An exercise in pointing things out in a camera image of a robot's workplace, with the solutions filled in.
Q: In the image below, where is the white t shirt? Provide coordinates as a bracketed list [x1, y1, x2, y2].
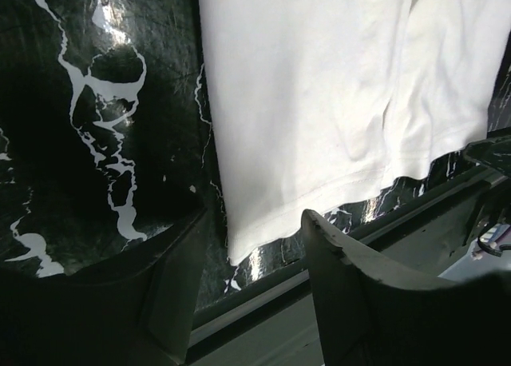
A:
[199, 0, 510, 265]

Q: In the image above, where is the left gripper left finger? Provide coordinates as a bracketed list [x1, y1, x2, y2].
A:
[135, 209, 208, 364]

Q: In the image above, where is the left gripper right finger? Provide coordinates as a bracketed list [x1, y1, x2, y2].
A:
[301, 209, 510, 365]

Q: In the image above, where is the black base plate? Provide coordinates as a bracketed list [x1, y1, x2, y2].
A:
[186, 156, 510, 365]

